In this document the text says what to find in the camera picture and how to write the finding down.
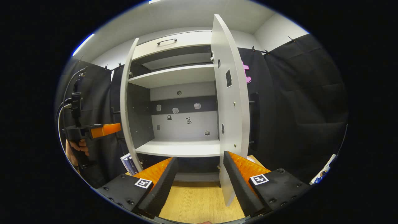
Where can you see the ceiling light panel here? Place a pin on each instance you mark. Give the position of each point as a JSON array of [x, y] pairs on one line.
[[155, 1]]

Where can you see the long ceiling light strip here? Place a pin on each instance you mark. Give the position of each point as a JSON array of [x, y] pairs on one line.
[[83, 44]]

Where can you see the white cabinet drawer front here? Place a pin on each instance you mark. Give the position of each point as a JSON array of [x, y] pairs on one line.
[[192, 39]]

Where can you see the white double-door shoe cabinet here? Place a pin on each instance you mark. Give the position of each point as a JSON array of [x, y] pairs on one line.
[[183, 127]]

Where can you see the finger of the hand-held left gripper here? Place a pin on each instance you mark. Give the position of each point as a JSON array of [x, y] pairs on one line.
[[107, 129]]

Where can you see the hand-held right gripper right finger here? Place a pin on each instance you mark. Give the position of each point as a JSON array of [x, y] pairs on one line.
[[239, 186]]

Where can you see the row of black cloth clips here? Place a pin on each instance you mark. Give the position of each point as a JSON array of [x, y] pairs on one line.
[[253, 48]]

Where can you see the white cabinet shelf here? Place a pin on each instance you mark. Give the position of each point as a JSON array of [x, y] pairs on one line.
[[180, 147], [177, 60], [174, 76]]

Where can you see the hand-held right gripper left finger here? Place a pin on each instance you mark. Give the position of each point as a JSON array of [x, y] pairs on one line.
[[161, 186]]

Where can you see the blue white box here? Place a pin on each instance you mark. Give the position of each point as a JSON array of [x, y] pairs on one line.
[[129, 163]]

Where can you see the white cabinet door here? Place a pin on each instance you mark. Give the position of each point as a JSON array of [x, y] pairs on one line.
[[123, 102], [230, 109]]

